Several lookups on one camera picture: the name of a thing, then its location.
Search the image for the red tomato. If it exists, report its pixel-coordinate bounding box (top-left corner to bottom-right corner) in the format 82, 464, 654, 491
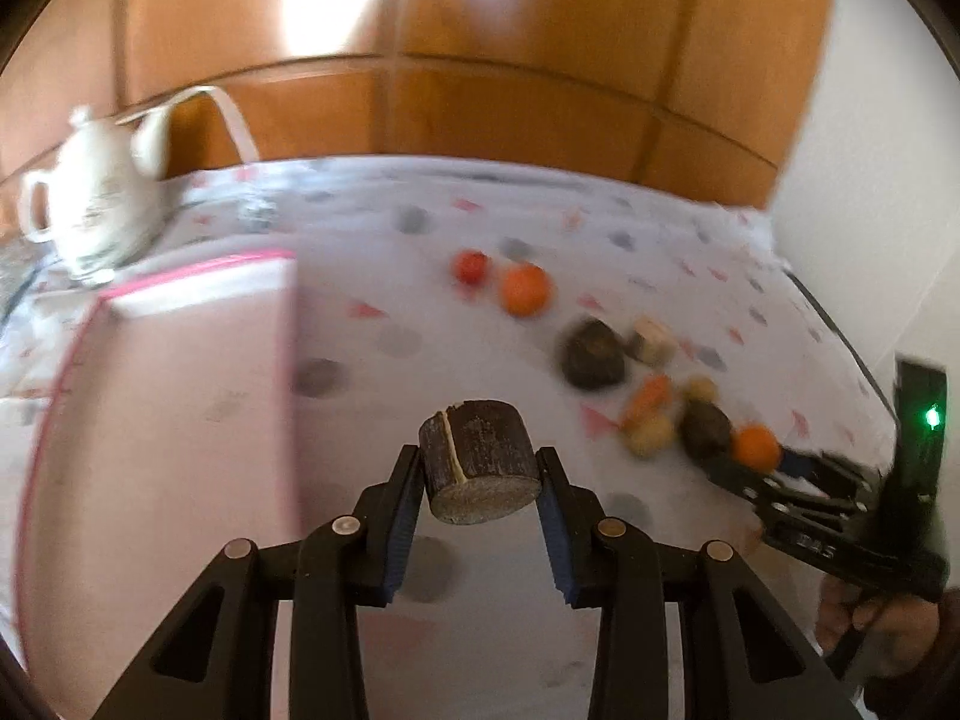
451, 249, 490, 288

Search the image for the dark round stone upper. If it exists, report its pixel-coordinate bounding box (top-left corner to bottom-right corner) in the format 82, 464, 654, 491
558, 317, 626, 392

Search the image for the dark bark wood log piece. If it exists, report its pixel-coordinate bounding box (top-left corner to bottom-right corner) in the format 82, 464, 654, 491
418, 400, 542, 525

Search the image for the small orange fruit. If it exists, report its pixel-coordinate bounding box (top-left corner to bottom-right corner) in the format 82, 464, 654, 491
498, 262, 553, 319

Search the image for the dark round stone lower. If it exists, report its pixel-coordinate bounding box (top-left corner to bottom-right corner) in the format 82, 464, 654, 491
677, 400, 732, 465

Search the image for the orange carrot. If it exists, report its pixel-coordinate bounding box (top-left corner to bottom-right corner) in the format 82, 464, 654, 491
620, 372, 674, 431

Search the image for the yellowish round fruit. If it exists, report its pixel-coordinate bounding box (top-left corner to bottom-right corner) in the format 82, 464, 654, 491
623, 411, 677, 458
682, 376, 719, 403

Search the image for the person right hand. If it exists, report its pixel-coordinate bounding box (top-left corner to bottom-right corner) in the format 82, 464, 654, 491
815, 575, 940, 678

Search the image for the patterned white tablecloth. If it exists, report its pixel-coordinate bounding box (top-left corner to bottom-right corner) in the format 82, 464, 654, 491
0, 154, 902, 720

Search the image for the yellowish round fruit right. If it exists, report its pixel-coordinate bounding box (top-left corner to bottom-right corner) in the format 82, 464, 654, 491
682, 376, 719, 403

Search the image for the wooden wall cabinet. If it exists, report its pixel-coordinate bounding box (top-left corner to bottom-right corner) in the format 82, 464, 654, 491
2, 0, 832, 208

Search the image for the pink tray box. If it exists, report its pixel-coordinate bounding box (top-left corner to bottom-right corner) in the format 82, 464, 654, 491
14, 249, 299, 717

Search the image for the yellowish round fruit left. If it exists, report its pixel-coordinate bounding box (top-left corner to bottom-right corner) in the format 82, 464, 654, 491
623, 411, 677, 458

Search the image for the pale-topped wood log piece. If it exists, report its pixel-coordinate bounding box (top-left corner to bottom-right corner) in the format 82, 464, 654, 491
625, 316, 679, 369

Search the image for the white power cable with plug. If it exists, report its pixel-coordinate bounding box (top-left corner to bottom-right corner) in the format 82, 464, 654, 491
110, 83, 283, 235

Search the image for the large orange fruit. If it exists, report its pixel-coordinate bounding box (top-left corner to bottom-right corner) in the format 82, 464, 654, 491
732, 422, 782, 475

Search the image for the white ceramic kettle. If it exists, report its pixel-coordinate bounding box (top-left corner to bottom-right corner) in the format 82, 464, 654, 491
18, 103, 172, 281

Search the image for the dark round stone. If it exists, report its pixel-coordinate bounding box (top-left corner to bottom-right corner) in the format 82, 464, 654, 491
677, 400, 732, 465
558, 317, 626, 392

